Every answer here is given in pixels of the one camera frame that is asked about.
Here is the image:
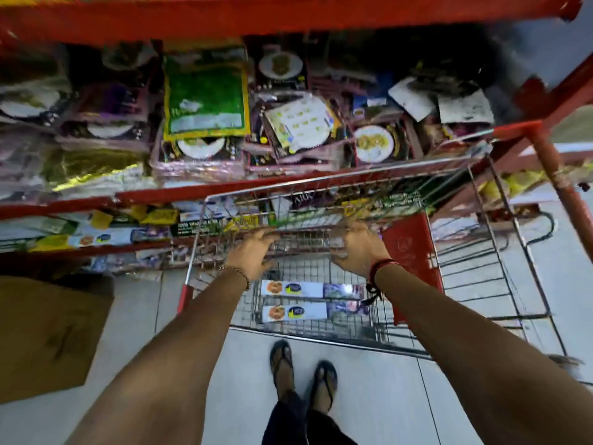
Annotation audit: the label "grey cart wheel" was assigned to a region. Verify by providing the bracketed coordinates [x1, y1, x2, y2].
[549, 354, 585, 380]

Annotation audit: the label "green packet with yellow border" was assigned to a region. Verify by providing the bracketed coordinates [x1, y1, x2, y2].
[163, 45, 251, 142]

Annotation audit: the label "black sandal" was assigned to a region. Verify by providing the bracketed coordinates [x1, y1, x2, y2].
[270, 340, 296, 400]
[311, 360, 338, 414]

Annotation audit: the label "row of small food boxes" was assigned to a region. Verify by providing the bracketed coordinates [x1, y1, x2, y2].
[0, 192, 436, 274]

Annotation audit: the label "person's right forearm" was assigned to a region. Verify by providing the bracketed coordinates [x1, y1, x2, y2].
[373, 264, 593, 445]

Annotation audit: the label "person's left hand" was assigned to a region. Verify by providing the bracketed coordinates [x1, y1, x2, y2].
[225, 228, 281, 284]

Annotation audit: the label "brown cardboard box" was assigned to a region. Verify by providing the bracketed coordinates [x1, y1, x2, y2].
[0, 275, 115, 405]

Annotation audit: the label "person's left forearm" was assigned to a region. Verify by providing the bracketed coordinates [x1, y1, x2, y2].
[65, 266, 251, 445]

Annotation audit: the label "black cable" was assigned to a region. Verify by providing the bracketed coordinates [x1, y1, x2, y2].
[523, 210, 557, 246]

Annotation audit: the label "white and purple food box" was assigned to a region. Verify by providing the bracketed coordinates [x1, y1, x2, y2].
[262, 301, 371, 324]
[260, 280, 366, 301]

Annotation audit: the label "person's right hand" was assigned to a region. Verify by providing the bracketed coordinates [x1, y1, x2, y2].
[329, 221, 393, 278]

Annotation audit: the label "white paper packet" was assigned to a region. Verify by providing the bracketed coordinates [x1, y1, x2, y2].
[437, 90, 495, 125]
[388, 77, 436, 122]

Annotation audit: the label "red plastic cart seat flap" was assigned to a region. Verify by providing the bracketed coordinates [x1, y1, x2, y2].
[381, 213, 444, 326]

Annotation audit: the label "dark shorts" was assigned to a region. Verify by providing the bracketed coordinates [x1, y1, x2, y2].
[262, 396, 358, 445]

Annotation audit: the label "red metal shelf rack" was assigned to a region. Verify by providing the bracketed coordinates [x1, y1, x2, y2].
[0, 0, 593, 274]

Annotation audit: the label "red and black thread bracelet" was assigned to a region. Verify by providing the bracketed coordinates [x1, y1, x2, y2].
[360, 259, 401, 307]

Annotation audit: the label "pile of yellow packets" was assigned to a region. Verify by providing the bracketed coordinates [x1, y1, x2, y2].
[479, 161, 593, 205]

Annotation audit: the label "metal wire shopping cart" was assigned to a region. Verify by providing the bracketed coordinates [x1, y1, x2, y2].
[177, 155, 585, 367]

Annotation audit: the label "thin beaded bracelet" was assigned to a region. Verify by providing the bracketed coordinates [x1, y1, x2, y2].
[217, 266, 251, 291]

